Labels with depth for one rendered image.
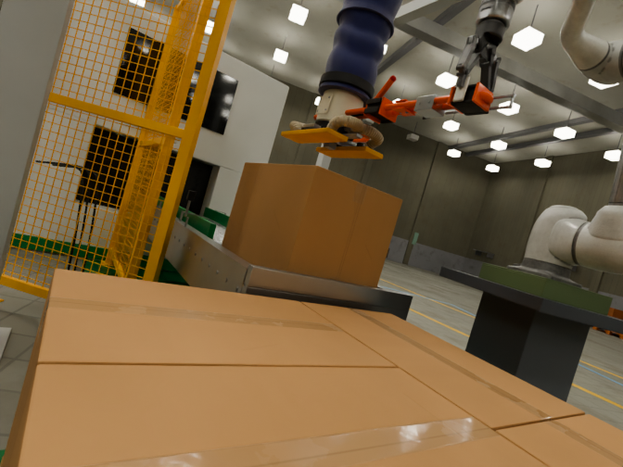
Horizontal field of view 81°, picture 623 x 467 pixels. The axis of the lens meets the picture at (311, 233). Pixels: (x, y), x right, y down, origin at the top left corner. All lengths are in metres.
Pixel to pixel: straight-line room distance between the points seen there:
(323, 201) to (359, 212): 0.16
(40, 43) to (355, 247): 1.25
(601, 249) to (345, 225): 0.80
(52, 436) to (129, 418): 0.06
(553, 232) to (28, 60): 1.87
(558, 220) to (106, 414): 1.43
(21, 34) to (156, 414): 1.40
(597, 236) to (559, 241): 0.11
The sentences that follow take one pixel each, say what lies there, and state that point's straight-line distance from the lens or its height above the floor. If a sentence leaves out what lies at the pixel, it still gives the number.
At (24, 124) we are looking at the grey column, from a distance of 1.60.
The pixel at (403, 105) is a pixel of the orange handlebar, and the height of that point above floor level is 1.22.
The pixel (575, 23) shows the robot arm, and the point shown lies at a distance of 1.42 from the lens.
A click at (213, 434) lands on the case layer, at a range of 0.43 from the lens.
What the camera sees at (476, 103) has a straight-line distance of 1.10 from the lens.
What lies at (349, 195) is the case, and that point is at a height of 0.89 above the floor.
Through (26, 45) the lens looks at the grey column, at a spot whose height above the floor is 1.07.
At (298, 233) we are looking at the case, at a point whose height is 0.73.
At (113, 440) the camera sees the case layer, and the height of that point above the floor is 0.54.
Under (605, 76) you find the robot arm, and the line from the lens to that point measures 1.66.
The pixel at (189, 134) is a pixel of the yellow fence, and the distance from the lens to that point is 1.73.
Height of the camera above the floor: 0.77
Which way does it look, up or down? 2 degrees down
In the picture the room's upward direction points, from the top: 16 degrees clockwise
